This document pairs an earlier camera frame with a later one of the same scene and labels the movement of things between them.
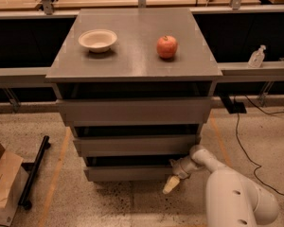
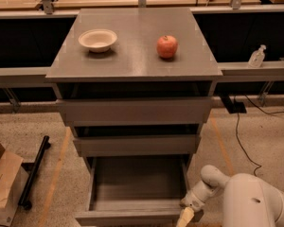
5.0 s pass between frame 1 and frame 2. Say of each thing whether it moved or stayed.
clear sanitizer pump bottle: stayed
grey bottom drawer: moved
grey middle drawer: stayed
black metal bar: stayed
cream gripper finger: moved
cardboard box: stayed
